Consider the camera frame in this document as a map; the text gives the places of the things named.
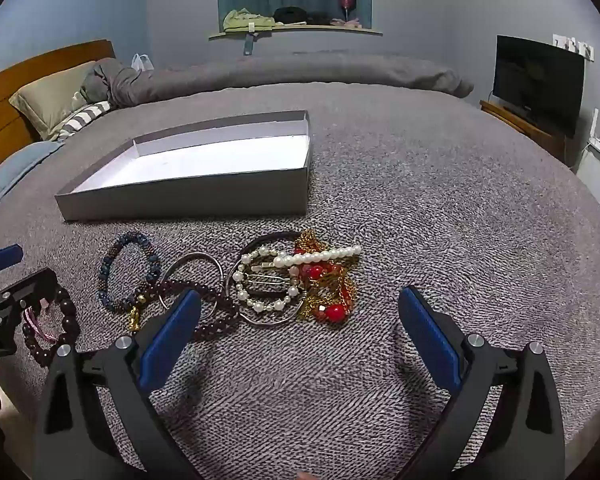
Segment black hair tie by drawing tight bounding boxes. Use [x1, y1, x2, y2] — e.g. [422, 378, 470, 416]
[225, 231, 311, 326]

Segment black bag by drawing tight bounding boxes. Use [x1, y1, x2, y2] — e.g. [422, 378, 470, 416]
[272, 6, 308, 26]

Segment white wall sockets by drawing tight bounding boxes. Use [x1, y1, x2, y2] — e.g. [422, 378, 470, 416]
[552, 33, 596, 62]

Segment olive pillow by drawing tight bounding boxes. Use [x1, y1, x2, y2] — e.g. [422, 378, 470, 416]
[9, 61, 98, 142]

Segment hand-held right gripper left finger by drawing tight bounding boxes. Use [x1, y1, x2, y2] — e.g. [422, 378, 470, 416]
[32, 289, 203, 480]

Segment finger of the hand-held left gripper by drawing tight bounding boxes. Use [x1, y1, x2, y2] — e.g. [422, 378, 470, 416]
[0, 268, 61, 359]
[0, 244, 25, 281]

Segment green cloth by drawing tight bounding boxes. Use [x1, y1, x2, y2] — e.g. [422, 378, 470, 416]
[222, 8, 283, 32]

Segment window sill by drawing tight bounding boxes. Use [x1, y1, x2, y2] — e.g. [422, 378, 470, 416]
[209, 24, 383, 41]

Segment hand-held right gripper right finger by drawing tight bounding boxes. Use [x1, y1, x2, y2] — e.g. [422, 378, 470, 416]
[397, 286, 566, 480]

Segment black television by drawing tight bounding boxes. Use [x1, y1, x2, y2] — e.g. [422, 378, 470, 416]
[494, 35, 586, 138]

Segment wooden television stand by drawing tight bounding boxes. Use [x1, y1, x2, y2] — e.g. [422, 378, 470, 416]
[480, 99, 573, 166]

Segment grey cardboard box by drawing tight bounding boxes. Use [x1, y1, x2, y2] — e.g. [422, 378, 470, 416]
[55, 110, 313, 222]

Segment grey rolled duvet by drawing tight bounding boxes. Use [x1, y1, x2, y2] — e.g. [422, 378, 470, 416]
[80, 52, 476, 108]

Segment striped pillow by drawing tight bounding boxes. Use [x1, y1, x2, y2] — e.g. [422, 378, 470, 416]
[57, 100, 112, 142]

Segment wooden headboard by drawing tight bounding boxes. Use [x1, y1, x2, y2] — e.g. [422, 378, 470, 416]
[0, 39, 117, 186]

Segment blue bed sheet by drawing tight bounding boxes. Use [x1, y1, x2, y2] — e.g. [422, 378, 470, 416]
[0, 140, 66, 213]

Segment blue bead bracelet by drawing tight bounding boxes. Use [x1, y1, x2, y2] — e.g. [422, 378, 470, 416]
[97, 231, 163, 313]

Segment brown bead bracelet pink tassel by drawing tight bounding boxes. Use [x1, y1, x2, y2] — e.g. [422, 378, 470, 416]
[21, 285, 82, 358]

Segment silver bangle with charm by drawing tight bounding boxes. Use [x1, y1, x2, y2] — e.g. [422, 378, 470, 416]
[237, 260, 306, 329]

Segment thin silver bangle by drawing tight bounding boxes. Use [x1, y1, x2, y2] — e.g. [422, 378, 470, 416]
[160, 251, 226, 311]

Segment red and gold chain necklace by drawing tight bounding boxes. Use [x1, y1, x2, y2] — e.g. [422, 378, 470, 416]
[292, 230, 361, 326]

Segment grey knit blanket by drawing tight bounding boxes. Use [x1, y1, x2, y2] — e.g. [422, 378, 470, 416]
[0, 80, 600, 480]

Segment gold hair clip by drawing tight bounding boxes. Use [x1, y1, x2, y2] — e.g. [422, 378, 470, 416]
[242, 260, 293, 291]

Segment pearl hair clip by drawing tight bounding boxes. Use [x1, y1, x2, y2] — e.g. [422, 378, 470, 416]
[272, 245, 363, 268]

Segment long dark red bead strand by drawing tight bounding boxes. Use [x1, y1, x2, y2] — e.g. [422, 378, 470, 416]
[140, 280, 242, 343]

